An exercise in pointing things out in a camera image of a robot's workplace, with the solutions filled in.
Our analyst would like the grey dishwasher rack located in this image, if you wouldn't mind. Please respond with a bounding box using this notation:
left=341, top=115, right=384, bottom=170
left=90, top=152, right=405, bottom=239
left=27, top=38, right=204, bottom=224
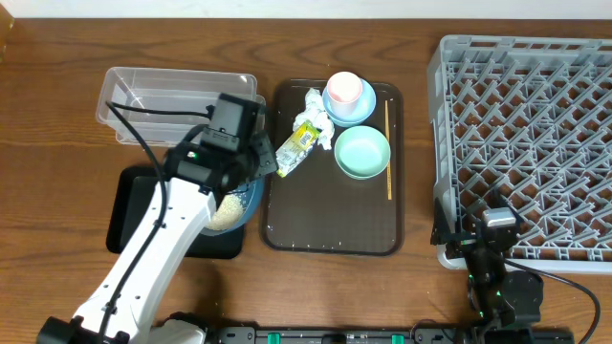
left=427, top=35, right=611, bottom=275

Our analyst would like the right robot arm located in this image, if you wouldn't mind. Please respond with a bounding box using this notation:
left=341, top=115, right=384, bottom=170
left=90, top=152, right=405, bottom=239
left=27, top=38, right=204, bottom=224
left=430, top=192, right=543, bottom=343

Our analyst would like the black tray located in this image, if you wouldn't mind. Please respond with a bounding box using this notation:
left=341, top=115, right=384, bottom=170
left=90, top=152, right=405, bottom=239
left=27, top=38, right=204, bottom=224
left=106, top=166, right=244, bottom=259

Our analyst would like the yellow green snack wrapper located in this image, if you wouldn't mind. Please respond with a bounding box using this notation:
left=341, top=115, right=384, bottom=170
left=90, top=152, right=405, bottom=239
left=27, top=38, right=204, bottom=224
left=275, top=120, right=319, bottom=178

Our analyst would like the wooden chopstick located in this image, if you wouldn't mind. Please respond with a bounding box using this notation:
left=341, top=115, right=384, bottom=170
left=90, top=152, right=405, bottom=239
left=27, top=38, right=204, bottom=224
left=383, top=98, right=393, bottom=202

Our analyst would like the light blue small bowl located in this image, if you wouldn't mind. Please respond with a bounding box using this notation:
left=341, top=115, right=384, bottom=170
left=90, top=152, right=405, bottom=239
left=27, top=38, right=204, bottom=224
left=322, top=78, right=377, bottom=127

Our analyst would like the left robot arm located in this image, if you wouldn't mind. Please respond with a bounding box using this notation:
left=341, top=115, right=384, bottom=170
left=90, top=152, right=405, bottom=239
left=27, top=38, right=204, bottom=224
left=36, top=125, right=278, bottom=343

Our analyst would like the pink plastic cup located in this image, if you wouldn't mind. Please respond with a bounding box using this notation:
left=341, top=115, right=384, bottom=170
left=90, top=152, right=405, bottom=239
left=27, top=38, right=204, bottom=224
left=326, top=72, right=362, bottom=118

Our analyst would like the brown serving tray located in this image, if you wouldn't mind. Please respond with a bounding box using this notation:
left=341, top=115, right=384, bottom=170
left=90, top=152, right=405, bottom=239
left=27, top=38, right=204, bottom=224
left=260, top=82, right=404, bottom=256

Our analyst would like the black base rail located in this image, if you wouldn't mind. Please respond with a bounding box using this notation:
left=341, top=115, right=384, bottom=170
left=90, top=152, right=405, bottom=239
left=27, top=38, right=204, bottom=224
left=205, top=326, right=575, bottom=344

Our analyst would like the mint green bowl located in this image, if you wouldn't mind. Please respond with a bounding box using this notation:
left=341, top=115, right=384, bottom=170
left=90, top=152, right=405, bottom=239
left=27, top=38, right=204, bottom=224
left=334, top=125, right=391, bottom=180

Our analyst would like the clear plastic bin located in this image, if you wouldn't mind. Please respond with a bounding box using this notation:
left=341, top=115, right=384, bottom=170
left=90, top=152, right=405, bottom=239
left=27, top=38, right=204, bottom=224
left=96, top=67, right=266, bottom=147

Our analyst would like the white rice pile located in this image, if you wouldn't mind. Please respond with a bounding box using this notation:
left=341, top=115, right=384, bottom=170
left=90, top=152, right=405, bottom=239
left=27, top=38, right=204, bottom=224
left=207, top=195, right=245, bottom=231

